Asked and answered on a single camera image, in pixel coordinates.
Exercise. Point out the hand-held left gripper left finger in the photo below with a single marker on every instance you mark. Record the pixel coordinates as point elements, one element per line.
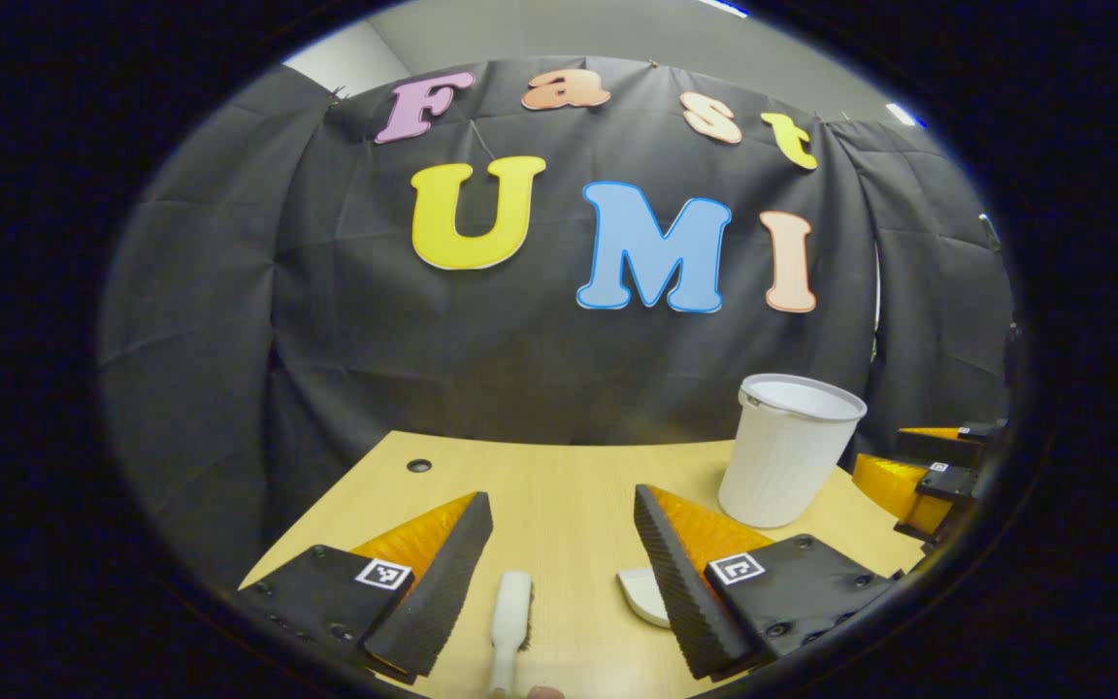
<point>443,582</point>

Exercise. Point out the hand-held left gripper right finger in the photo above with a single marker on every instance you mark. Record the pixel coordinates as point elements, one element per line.
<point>675,592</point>

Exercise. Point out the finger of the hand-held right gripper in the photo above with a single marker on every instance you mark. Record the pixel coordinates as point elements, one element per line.
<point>894,485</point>
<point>937,445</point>

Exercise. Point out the grey white dustpan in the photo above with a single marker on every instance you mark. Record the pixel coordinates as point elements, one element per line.
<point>641,592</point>

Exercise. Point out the small white broom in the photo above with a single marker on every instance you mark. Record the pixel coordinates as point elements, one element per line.
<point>510,612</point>

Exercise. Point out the white ribbed garbage bin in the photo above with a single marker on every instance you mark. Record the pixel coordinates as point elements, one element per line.
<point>782,456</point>

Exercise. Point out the wooden desktop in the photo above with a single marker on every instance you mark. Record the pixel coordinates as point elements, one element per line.
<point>559,505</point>

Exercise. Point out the black backdrop cloth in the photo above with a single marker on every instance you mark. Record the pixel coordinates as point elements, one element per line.
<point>520,369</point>

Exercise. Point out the ceiling light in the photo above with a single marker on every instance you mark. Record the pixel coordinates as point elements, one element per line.
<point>904,115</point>
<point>722,6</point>

